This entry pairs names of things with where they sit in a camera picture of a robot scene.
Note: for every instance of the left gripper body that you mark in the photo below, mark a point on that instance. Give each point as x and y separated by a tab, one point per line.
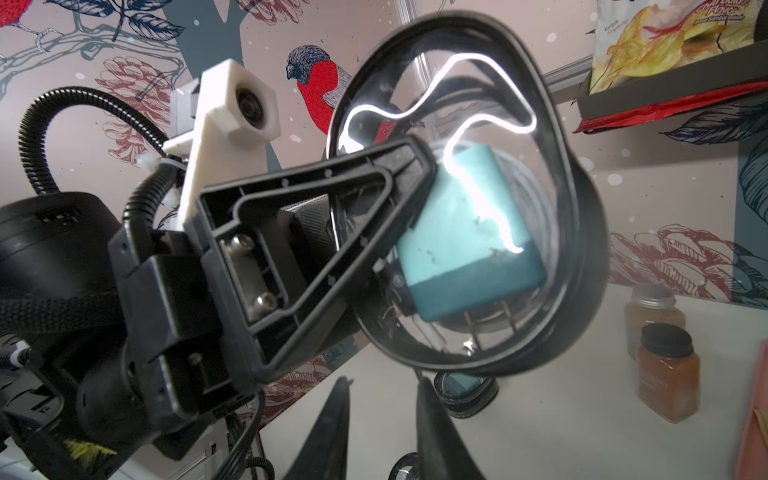
167	380

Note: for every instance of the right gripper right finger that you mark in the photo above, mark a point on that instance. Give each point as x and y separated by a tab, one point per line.
441	451

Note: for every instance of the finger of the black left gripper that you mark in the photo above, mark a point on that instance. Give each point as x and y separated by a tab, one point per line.
285	254

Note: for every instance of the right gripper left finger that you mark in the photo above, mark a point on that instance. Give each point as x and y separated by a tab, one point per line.
324	453

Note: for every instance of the clear pouch black zipper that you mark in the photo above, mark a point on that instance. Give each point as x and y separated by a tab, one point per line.
465	395

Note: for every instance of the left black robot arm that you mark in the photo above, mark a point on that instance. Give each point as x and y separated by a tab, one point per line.
59	295

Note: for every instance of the orange pepper spice jar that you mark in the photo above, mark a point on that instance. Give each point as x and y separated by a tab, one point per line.
669	372

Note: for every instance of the shichimi spice jar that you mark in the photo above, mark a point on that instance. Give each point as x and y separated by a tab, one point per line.
649	303

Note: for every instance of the pink tray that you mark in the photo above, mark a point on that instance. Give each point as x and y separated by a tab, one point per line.
751	460

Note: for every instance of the Chuba cassava chips bag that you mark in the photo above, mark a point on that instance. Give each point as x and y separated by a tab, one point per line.
637	39

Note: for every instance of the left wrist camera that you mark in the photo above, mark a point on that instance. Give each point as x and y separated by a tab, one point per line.
221	126

